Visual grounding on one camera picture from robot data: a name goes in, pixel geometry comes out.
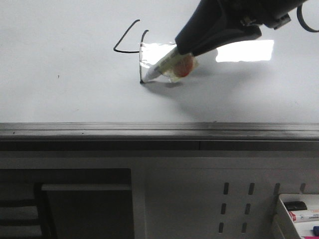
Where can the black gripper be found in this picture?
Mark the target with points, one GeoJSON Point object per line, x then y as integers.
{"type": "Point", "coordinates": [220, 22]}

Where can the white black-tipped whiteboard marker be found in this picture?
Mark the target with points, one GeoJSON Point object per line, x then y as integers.
{"type": "Point", "coordinates": [164, 60]}

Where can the white glossy whiteboard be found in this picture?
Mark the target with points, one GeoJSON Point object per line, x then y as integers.
{"type": "Point", "coordinates": [77, 61]}

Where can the white slotted pegboard panel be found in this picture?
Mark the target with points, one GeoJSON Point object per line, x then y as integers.
{"type": "Point", "coordinates": [222, 195]}

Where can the black marker in bin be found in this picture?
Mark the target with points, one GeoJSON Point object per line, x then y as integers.
{"type": "Point", "coordinates": [295, 206]}

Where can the red-capped white marker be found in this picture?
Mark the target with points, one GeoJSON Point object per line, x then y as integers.
{"type": "Point", "coordinates": [304, 216]}

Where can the white plastic storage bin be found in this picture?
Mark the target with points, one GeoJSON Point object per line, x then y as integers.
{"type": "Point", "coordinates": [284, 228]}

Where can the grey aluminium marker tray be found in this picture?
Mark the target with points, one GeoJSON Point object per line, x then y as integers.
{"type": "Point", "coordinates": [207, 131]}

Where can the blue marker in bin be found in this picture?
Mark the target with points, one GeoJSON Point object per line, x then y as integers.
{"type": "Point", "coordinates": [316, 231]}

